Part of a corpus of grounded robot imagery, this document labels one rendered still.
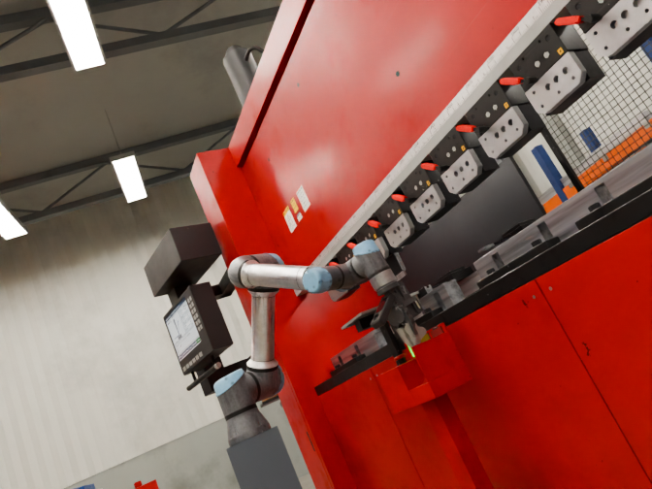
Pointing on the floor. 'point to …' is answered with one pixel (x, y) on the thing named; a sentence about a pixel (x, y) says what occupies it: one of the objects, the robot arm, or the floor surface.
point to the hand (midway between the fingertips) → (416, 348)
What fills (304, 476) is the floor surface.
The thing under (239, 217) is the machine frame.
